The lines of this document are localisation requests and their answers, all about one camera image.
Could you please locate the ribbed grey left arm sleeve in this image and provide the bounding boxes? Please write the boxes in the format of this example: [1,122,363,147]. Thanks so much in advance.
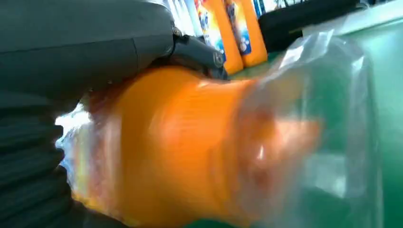
[0,106,74,228]

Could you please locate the clear plastic bag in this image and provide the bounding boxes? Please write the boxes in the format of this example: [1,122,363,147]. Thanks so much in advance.
[55,19,383,228]

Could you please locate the black flat object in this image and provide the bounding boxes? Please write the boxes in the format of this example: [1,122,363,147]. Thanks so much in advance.
[257,0,363,54]

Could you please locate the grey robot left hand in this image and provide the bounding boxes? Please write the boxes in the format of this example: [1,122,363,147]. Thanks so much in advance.
[0,0,229,228]

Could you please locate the orange drink bottle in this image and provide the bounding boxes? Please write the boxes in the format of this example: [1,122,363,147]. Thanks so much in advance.
[224,0,269,68]
[71,65,322,228]
[193,0,245,75]

